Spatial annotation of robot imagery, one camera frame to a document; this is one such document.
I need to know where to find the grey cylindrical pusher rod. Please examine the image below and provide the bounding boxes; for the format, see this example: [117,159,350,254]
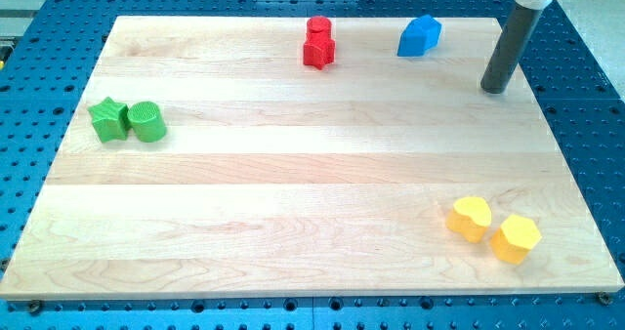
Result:
[480,0,552,94]

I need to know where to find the red cylinder block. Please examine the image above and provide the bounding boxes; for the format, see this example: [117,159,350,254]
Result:
[307,16,332,38]

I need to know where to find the blue angular block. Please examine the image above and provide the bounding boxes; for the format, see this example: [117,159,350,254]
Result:
[396,15,442,57]

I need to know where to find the red star block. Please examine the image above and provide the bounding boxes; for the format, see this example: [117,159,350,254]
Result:
[303,31,336,69]

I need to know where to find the yellow hexagon block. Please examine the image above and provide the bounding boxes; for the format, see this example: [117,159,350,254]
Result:
[490,214,542,265]

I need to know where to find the yellow heart block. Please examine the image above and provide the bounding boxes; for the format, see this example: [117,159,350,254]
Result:
[445,196,492,243]

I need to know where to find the green star block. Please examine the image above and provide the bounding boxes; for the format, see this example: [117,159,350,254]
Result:
[88,98,130,143]

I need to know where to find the green cylinder block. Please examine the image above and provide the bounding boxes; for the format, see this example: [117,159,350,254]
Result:
[127,102,167,143]

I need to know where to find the light wooden board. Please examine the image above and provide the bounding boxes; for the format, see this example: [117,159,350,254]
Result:
[1,16,623,300]

